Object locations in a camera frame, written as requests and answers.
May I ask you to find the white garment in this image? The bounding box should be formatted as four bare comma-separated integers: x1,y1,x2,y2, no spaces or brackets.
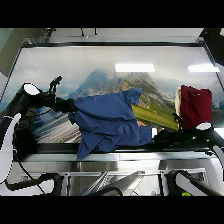
174,86,183,117

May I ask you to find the red garment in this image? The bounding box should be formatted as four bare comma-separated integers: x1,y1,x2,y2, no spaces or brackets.
179,85,214,130

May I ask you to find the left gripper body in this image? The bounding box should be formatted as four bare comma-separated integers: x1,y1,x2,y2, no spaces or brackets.
53,97,77,114

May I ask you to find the black cable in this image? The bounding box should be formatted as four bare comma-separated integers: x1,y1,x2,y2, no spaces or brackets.
95,186,125,197
11,138,48,196

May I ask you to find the blue shirt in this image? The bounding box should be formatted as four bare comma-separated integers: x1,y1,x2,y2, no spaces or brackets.
67,87,155,161

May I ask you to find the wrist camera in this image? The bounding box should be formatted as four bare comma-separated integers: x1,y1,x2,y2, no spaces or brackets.
172,112,185,131
48,75,63,96

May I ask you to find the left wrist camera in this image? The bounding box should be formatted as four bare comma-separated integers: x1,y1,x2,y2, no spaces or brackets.
48,75,63,96

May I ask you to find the silver frame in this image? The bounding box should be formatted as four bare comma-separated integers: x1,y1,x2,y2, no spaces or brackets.
13,150,224,197

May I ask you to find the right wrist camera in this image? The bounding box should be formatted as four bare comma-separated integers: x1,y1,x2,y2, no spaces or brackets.
172,112,185,131

